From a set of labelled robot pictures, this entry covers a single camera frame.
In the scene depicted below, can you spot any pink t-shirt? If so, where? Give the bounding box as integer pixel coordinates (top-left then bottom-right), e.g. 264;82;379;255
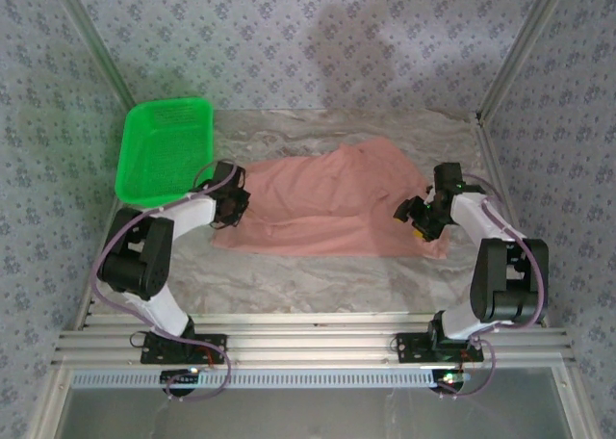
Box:
211;138;451;260

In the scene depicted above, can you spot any green plastic mesh basket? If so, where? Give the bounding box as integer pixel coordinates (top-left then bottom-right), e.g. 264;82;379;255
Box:
114;95;216;207

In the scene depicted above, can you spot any right controller board with LED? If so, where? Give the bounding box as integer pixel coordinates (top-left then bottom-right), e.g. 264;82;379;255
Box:
430;369;471;393

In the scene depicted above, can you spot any controller board with led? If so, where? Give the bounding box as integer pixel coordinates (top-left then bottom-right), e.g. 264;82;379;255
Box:
430;369;471;393
160;367;201;386

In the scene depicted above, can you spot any left controller board with LED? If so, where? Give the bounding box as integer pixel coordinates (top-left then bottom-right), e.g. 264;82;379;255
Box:
160;367;201;386

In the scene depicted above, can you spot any grey metal panel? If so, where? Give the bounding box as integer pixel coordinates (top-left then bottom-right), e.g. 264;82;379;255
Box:
55;385;574;439

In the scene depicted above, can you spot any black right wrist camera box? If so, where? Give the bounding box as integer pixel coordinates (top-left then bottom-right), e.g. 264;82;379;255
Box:
393;196;421;224

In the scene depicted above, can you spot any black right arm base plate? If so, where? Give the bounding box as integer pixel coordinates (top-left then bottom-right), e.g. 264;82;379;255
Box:
395;331;484;363

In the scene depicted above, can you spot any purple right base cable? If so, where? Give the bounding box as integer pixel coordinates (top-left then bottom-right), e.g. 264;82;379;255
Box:
435;337;497;401

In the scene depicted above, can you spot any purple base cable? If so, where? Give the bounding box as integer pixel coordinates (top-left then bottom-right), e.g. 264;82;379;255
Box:
163;347;233;404
435;337;497;401

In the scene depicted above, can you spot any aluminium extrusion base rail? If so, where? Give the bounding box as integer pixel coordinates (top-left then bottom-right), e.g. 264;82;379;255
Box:
51;312;577;368

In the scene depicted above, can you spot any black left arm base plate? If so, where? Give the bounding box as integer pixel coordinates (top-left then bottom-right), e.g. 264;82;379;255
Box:
139;331;228;366

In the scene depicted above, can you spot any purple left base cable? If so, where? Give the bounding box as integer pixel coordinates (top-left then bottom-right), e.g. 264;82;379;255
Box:
163;347;233;404

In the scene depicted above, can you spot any slotted grey cable duct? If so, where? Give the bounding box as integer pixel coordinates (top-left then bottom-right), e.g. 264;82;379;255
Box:
69;367;562;390

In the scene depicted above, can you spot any aluminium frame post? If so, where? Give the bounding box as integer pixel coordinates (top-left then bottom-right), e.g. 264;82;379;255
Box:
475;0;577;122
47;0;139;109

